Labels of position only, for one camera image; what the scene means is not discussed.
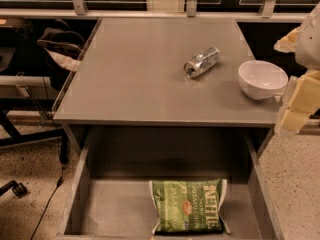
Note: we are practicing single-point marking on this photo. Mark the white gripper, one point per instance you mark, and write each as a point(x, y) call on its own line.
point(309, 43)

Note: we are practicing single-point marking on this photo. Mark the grey cabinet counter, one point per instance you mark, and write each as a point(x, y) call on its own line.
point(133, 75)

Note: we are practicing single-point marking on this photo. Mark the white ceramic bowl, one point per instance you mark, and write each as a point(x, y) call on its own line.
point(261, 79)

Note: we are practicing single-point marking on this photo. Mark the dark backpack with cloth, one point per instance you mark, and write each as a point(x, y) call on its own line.
point(63, 46)

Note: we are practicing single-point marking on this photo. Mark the green jalapeno chip bag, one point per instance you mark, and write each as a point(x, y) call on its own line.
point(188, 206)

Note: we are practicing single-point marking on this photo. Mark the grey open top drawer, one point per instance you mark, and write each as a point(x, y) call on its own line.
point(110, 197)

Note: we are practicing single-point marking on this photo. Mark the crushed silver soda can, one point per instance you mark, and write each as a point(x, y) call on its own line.
point(201, 63)

